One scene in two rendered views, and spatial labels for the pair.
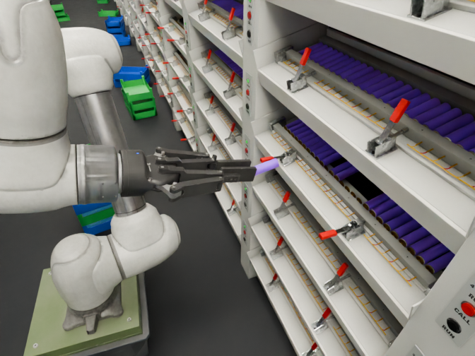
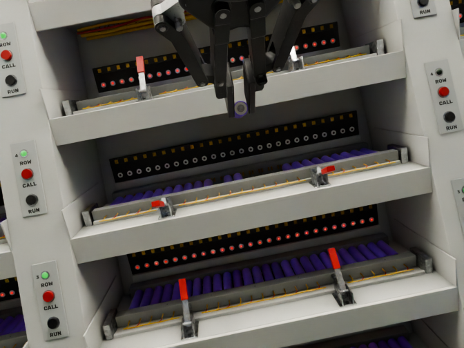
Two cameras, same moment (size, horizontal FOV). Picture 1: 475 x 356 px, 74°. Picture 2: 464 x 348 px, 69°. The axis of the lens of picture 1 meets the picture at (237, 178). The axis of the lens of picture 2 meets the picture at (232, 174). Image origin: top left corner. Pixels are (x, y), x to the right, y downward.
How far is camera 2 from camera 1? 0.69 m
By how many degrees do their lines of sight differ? 76
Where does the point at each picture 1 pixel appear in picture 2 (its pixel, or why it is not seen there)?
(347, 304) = (371, 292)
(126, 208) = not seen: outside the picture
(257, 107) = (61, 185)
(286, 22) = (59, 74)
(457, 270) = (418, 76)
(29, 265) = not seen: outside the picture
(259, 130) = (74, 228)
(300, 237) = (249, 317)
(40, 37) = not seen: outside the picture
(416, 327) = (438, 163)
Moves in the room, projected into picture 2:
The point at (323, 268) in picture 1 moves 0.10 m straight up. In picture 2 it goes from (312, 303) to (300, 245)
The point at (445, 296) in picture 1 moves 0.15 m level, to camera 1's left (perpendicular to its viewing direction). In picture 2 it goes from (428, 105) to (450, 85)
